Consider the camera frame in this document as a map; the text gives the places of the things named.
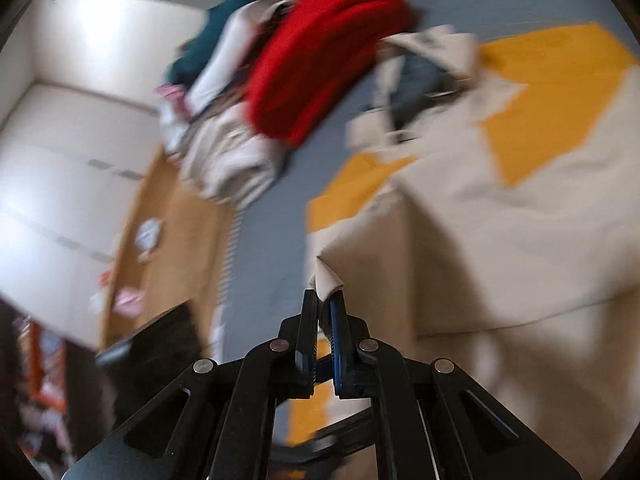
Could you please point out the beige and yellow garment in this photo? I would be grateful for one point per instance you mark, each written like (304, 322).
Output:
(500, 240)

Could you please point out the black object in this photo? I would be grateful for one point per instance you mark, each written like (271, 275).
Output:
(155, 335)

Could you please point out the white garment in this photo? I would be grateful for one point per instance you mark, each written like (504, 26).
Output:
(225, 60)

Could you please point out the beige striped garment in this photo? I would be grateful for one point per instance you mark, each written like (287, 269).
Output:
(225, 160)

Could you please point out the white paper scrap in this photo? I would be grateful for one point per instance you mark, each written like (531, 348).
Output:
(149, 237)

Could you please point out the orange patterned clutter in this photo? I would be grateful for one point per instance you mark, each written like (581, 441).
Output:
(42, 385)

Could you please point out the white wardrobe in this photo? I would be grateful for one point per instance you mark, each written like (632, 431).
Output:
(65, 160)

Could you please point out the pink and white cloth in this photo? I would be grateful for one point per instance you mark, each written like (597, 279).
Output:
(172, 115)

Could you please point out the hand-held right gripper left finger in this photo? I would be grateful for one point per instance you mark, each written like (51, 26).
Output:
(307, 330)

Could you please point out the red garment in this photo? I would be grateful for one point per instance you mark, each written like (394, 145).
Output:
(325, 60)

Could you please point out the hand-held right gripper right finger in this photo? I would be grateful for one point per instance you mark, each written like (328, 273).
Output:
(336, 340)

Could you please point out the pink paper scrap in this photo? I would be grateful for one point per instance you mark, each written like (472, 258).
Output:
(129, 301)

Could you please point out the teal garment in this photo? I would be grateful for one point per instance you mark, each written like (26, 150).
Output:
(225, 30)

